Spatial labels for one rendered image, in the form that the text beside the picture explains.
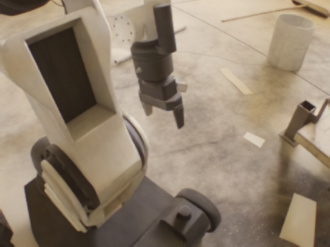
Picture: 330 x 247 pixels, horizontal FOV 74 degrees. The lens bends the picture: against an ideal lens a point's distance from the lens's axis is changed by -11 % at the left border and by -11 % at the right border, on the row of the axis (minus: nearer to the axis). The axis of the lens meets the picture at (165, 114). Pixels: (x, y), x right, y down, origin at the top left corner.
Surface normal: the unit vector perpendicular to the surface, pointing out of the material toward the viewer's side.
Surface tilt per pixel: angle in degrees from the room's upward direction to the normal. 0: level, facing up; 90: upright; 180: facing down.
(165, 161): 0
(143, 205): 0
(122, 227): 0
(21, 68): 67
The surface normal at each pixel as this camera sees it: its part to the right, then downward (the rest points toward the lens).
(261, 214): 0.00, -0.73
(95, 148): 0.72, 0.17
